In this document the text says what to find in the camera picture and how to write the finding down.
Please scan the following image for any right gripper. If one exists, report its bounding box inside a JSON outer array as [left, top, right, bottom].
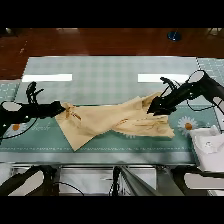
[[146, 91, 184, 117]]

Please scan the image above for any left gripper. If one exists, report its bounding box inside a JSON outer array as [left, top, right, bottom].
[[36, 100, 67, 120]]

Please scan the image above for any yellow shirt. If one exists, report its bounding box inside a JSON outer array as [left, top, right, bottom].
[[54, 92, 176, 152]]

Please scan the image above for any white garment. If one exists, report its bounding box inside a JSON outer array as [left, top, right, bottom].
[[188, 124, 224, 173]]

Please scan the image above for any stand with blue round foot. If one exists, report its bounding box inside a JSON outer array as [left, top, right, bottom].
[[167, 30, 184, 43]]

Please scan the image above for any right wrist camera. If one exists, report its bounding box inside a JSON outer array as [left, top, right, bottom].
[[159, 76, 181, 98]]

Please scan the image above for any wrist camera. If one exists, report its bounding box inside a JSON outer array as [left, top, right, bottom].
[[159, 76, 181, 98], [25, 81, 45, 105]]

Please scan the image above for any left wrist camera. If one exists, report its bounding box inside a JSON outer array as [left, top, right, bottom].
[[25, 81, 45, 105]]

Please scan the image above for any black cable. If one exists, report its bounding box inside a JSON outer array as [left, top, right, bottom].
[[185, 98, 217, 113], [0, 117, 39, 141], [53, 180, 85, 197]]

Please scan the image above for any silver frame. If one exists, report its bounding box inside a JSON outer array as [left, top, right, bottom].
[[0, 161, 224, 197]]

